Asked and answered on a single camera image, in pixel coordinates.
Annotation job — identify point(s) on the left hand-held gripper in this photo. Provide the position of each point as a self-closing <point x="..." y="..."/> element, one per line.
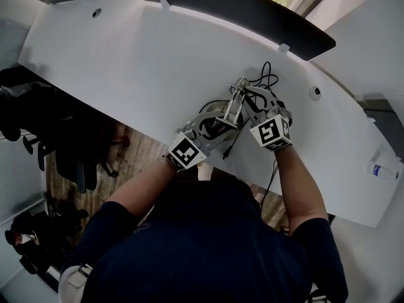
<point x="184" y="151"/>

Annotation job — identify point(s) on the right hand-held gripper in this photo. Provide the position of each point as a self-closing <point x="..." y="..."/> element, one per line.
<point x="271" y="133"/>

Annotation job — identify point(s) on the silver metal desk lamp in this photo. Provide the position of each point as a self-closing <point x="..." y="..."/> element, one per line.
<point x="233" y="106"/>

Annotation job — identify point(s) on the person's left forearm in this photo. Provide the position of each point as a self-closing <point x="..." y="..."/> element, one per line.
<point x="142" y="185"/>

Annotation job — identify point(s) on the person's right forearm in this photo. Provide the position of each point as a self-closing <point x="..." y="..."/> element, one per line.
<point x="300" y="188"/>

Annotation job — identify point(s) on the black curved desk partition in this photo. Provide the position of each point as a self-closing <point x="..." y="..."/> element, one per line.
<point x="252" y="14"/>

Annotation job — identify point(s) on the person's navy shirt torso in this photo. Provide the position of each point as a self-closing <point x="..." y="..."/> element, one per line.
<point x="205" y="248"/>

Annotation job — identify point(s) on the grey side partition panel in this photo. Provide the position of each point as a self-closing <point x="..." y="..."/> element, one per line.
<point x="383" y="107"/>

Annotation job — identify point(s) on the clear plastic water bottle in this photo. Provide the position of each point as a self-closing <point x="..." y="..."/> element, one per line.
<point x="380" y="170"/>

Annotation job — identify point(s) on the black office chair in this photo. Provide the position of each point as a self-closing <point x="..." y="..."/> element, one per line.
<point x="63" y="131"/>

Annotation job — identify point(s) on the black bag pile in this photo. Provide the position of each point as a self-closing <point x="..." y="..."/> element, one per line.
<point x="41" y="235"/>

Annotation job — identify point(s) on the person's white trousers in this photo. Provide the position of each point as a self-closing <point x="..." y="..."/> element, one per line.
<point x="72" y="284"/>

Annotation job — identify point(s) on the white partition bracket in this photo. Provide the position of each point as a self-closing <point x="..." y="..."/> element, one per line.
<point x="283" y="47"/>
<point x="165" y="4"/>

